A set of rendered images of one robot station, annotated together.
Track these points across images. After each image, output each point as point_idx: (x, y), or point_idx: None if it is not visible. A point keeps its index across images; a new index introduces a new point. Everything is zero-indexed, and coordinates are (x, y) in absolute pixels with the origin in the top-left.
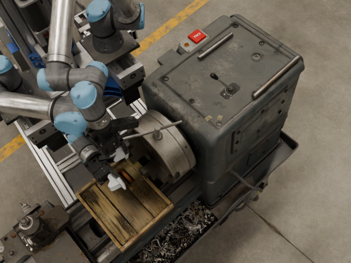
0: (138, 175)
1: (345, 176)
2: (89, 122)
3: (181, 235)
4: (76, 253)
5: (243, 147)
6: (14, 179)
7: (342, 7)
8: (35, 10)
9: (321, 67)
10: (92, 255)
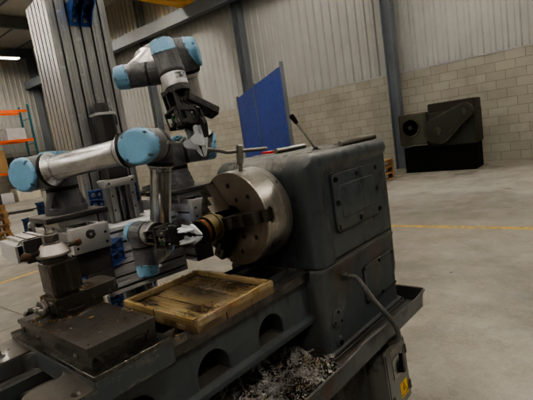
0: (219, 223)
1: (519, 387)
2: (166, 73)
3: (294, 381)
4: (120, 312)
5: (350, 239)
6: None
7: (420, 273)
8: (109, 123)
9: (423, 309)
10: None
